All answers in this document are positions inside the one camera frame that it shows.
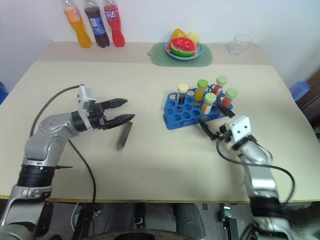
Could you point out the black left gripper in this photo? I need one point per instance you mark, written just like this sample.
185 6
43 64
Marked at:
97 120

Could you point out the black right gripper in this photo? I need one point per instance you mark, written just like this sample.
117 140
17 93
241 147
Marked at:
223 133

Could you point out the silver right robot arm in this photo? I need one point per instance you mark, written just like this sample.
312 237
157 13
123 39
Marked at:
262 175

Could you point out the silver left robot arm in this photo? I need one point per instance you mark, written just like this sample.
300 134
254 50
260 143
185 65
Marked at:
41 150

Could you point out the green-capped orange test tube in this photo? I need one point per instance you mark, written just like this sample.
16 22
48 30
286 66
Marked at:
208 103
200 90

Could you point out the green-capped red test tube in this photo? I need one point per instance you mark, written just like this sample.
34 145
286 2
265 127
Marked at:
219 85
228 98

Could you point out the dark loose test tube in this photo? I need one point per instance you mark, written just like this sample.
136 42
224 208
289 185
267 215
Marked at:
123 136

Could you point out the blue test tube rack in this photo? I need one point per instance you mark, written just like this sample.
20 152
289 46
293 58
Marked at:
178 111

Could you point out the yellow-capped dark test tube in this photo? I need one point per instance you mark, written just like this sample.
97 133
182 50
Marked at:
181 96

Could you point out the green silicone mat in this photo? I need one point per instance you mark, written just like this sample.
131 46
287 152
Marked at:
160 58

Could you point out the blue plate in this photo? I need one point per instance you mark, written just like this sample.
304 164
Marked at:
198 51

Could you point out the clear glass cup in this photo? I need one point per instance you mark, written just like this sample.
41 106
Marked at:
240 45

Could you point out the toy watermelon slice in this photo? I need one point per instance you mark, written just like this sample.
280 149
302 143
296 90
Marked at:
181 47

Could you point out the yellow toy lemon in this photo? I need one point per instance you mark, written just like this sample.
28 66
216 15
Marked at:
193 37

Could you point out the dark cola bottle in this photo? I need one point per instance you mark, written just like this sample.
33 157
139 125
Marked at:
98 27

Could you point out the red soda bottle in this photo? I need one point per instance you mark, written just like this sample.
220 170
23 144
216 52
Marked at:
115 25

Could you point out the orange soda bottle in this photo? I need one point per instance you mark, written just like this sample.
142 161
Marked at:
80 32

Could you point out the blue plastic stool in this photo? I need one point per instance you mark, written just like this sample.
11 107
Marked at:
3 92
299 90

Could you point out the yellow toy pear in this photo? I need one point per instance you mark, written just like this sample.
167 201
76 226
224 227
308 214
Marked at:
178 33

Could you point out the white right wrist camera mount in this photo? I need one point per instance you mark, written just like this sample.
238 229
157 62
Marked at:
240 128

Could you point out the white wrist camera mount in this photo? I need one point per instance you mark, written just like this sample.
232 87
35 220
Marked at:
85 96
240 128

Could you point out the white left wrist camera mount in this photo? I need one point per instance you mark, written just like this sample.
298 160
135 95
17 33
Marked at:
85 96

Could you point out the black metal bracket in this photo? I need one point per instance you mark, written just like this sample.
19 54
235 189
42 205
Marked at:
231 225
85 220

